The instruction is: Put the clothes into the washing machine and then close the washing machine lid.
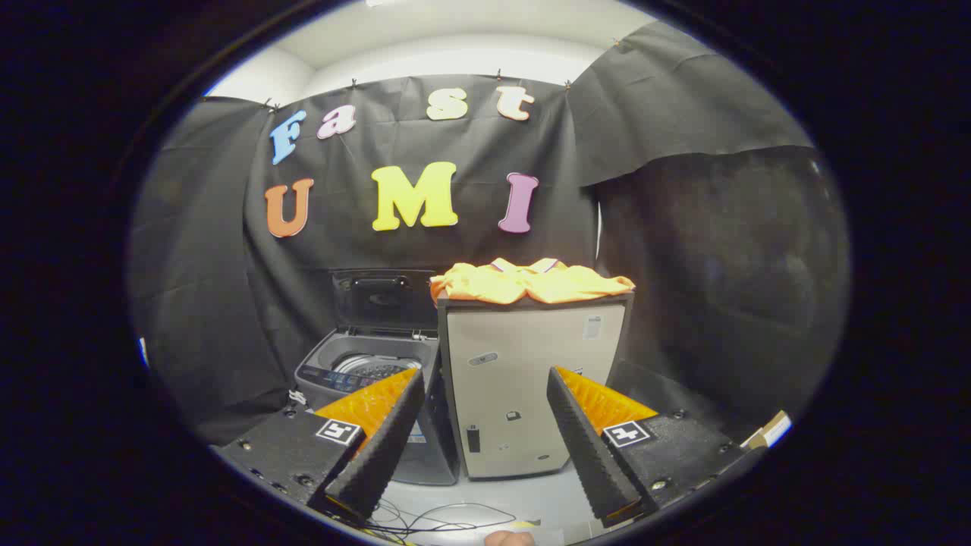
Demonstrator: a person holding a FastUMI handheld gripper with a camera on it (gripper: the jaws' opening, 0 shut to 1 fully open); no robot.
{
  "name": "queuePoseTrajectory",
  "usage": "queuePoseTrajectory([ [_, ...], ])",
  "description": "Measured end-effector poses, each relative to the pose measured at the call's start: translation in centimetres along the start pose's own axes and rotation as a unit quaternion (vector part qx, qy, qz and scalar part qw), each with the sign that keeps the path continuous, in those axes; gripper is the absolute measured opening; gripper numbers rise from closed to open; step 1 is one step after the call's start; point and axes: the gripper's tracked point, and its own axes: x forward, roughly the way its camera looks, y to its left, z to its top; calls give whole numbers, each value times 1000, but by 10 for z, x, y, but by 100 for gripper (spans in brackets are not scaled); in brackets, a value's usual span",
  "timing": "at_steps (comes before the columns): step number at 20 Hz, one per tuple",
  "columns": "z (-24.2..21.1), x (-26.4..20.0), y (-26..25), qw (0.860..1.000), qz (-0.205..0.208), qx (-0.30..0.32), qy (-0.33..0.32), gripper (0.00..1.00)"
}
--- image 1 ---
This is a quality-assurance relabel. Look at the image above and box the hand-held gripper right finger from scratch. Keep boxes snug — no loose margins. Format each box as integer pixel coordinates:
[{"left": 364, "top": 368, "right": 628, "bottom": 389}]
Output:
[{"left": 546, "top": 366, "right": 767, "bottom": 529}]

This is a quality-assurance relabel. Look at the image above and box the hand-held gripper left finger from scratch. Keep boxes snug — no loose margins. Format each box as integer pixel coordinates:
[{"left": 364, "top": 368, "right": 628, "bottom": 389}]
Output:
[{"left": 212, "top": 368, "right": 427, "bottom": 524}]

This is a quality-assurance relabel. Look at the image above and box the grey washing machine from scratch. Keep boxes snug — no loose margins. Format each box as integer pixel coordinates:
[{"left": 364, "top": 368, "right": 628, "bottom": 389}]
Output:
[{"left": 294, "top": 328, "right": 460, "bottom": 486}]

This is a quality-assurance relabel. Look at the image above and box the dark washing machine lid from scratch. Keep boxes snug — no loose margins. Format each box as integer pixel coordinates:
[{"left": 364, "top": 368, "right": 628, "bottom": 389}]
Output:
[{"left": 330, "top": 268, "right": 439, "bottom": 334}]

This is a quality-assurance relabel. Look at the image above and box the orange polo shirt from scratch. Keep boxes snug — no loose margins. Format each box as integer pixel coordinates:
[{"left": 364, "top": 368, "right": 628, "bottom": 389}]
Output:
[{"left": 429, "top": 258, "right": 636, "bottom": 306}]

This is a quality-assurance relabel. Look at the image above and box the beige cabinet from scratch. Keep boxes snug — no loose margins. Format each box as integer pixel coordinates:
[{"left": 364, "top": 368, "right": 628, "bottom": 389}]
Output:
[{"left": 436, "top": 292, "right": 635, "bottom": 481}]

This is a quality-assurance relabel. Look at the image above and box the black backdrop cloth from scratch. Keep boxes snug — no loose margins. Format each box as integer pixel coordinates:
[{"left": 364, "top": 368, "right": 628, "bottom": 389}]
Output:
[{"left": 129, "top": 19, "right": 850, "bottom": 448}]

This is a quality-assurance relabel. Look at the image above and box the cardboard box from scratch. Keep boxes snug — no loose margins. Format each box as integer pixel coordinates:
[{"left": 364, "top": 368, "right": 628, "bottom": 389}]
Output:
[{"left": 740, "top": 410, "right": 792, "bottom": 452}]

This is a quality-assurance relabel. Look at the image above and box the thin black cable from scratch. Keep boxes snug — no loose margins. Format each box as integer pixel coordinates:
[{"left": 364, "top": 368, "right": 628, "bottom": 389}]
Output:
[{"left": 368, "top": 497, "right": 543, "bottom": 543}]

